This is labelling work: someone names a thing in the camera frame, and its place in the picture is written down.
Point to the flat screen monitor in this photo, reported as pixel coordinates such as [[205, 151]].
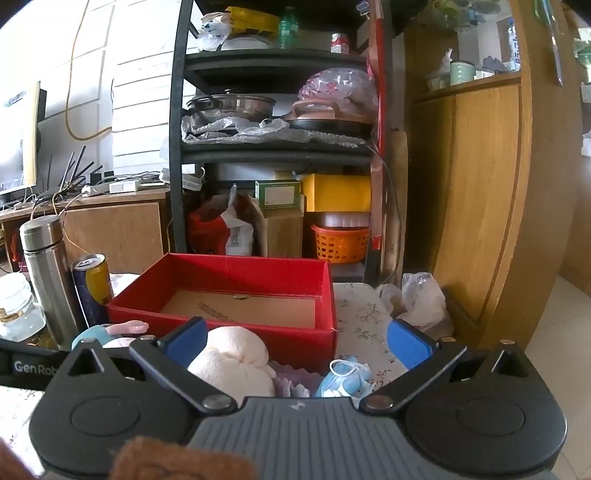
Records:
[[14, 138]]

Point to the blue yellow drink can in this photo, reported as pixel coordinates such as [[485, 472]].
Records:
[[92, 286]]

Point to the clear plastic container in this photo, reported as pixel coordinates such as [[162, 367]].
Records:
[[341, 219]]

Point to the pink pot lid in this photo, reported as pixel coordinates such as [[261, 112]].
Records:
[[323, 117]]

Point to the red flat board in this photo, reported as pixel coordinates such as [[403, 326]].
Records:
[[376, 115]]

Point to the wooden plank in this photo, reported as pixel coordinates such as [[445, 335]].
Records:
[[399, 198]]

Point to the white power adapter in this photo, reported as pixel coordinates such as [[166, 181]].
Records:
[[123, 186]]

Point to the yellow packet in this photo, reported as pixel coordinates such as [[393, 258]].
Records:
[[251, 19]]

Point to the stainless steel thermos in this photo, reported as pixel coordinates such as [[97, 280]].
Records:
[[46, 277]]

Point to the green box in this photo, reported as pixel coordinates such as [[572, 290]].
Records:
[[277, 193]]

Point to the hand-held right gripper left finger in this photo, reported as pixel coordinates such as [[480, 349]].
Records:
[[187, 342]]

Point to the pink plastic bag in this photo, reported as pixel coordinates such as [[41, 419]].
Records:
[[337, 83]]

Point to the wooden tv stand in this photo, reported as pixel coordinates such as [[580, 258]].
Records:
[[115, 226]]

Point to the blue and pink plush toy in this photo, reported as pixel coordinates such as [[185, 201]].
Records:
[[121, 328]]

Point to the brown cardboard box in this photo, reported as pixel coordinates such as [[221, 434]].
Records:
[[279, 230]]

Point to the yellow box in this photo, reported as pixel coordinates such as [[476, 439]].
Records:
[[337, 194]]

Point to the purple knit cloth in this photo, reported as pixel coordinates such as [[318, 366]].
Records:
[[295, 381]]

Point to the orange plastic basket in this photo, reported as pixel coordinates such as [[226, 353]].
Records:
[[341, 244]]

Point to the floral table cloth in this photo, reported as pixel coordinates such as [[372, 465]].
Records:
[[360, 323]]

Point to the black shelf rack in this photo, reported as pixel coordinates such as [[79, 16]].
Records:
[[178, 138]]

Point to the wooden cabinet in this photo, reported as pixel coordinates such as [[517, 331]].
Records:
[[485, 184]]

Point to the green ceramic cup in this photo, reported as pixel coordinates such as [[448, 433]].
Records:
[[461, 73]]

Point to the red and white can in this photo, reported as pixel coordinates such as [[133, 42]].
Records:
[[340, 44]]

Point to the red cardboard box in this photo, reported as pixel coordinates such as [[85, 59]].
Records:
[[231, 277]]

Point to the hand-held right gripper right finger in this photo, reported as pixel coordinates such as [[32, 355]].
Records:
[[408, 345]]

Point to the red and white bag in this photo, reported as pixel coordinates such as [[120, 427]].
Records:
[[221, 230]]

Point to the black router with antennas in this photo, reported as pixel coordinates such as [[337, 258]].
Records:
[[94, 177]]

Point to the steel pot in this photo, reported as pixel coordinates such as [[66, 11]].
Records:
[[231, 106]]

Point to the green plastic bottle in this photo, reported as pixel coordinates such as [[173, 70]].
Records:
[[288, 30]]

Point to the cream pink plush toy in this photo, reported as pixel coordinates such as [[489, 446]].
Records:
[[231, 357]]

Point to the glass jar with white lid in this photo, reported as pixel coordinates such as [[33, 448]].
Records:
[[18, 314]]

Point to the crumpled white printed bag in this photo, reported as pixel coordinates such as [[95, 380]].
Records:
[[213, 32]]

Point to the white plastic bag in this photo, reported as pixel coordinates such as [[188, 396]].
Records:
[[420, 300]]

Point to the blue face mask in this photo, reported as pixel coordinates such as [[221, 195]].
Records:
[[341, 381]]

